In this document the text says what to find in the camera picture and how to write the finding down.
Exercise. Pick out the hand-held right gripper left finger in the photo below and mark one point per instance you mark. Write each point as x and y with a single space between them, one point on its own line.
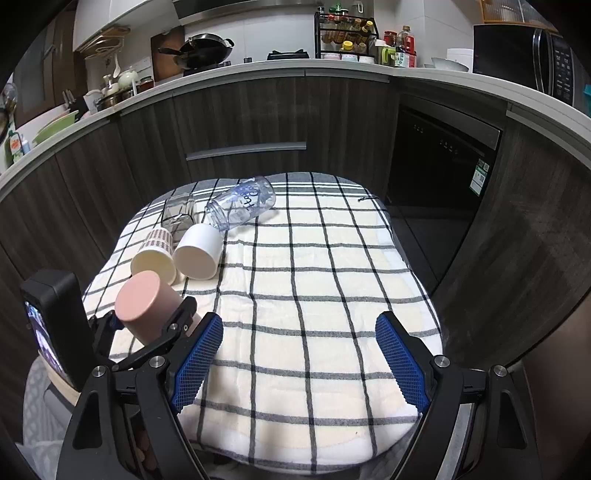
198 364

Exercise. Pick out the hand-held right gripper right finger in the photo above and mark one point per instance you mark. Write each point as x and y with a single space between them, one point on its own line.
404 364

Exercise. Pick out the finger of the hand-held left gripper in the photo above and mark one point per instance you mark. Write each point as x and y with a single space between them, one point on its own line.
178 323
105 330

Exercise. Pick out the pink cup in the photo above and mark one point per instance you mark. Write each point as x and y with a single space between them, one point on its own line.
141 300

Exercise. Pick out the patterned paper cup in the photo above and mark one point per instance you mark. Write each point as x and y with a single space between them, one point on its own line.
152 263

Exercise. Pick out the white cup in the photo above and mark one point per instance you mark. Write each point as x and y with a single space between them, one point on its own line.
196 254

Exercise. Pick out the clear plastic cup blue print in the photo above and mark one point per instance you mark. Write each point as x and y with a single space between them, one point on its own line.
240 203

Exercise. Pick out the grey patterned cloth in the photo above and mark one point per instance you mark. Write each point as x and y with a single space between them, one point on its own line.
44 415

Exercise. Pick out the small clear glass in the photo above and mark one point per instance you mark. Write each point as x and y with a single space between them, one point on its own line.
178 208

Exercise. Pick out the black white checkered cloth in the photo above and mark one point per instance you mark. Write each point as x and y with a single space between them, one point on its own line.
300 300

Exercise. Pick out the green dish soap bottle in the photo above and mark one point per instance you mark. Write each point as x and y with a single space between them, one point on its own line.
14 147

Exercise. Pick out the black built-in dishwasher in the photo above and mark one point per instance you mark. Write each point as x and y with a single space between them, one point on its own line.
438 184

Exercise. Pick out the green plate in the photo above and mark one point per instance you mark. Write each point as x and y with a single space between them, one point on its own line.
55 127

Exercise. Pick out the steel cooking pot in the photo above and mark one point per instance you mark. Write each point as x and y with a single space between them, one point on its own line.
113 99

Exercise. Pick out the white teapot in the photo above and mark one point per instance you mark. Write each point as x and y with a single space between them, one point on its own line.
128 78

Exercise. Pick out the wooden cutting board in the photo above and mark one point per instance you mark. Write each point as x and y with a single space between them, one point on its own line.
164 57

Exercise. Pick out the black wok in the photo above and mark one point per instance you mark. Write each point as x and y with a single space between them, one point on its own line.
205 48

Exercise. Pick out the black stove grate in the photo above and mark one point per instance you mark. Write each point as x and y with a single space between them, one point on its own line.
287 54

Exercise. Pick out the white bowl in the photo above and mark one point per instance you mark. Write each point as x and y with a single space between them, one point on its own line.
449 64

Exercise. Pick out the green label bottle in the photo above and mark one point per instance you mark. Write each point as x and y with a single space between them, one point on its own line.
399 57

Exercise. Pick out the red cap sauce bottle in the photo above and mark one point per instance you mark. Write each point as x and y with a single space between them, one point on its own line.
405 39

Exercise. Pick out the black microwave oven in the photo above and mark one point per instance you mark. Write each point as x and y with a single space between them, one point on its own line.
508 53

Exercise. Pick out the black spice rack with bottles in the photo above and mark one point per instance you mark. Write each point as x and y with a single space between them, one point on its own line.
346 34

